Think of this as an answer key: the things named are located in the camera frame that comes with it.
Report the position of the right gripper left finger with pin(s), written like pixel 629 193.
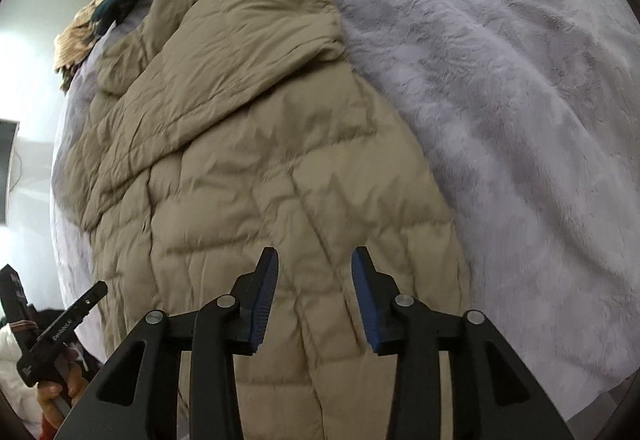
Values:
pixel 135 395

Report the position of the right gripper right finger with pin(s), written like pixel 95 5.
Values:
pixel 446 361

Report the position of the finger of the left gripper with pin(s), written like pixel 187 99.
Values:
pixel 63 327

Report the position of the khaki puffer jacket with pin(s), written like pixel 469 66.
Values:
pixel 221 127

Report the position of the person's left hand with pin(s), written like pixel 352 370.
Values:
pixel 74 387

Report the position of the white framed monitor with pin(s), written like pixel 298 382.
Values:
pixel 8 131

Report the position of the tan striped crumpled garment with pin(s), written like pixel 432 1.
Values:
pixel 74 43

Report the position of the lavender plush bedspread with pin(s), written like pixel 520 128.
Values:
pixel 527 113

